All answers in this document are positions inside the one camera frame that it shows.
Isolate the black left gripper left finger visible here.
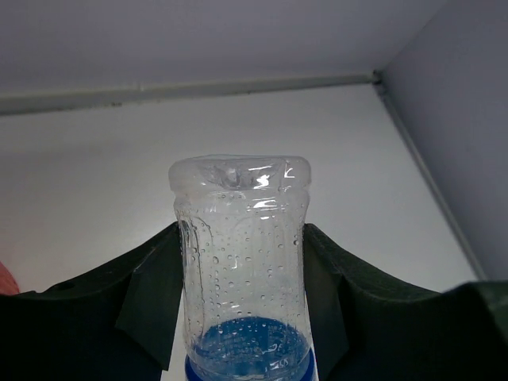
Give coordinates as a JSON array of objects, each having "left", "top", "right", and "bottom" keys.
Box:
[{"left": 1, "top": 224, "right": 183, "bottom": 380}]

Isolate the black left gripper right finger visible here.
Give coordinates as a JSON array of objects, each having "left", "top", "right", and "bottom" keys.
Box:
[{"left": 303, "top": 224, "right": 507, "bottom": 380}]

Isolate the blue label clear bottle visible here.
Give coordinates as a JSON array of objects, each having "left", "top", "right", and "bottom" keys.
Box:
[{"left": 168, "top": 156, "right": 315, "bottom": 380}]

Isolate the red plastic mesh bin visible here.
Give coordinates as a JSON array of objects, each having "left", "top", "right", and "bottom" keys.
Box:
[{"left": 0, "top": 263, "right": 20, "bottom": 295}]

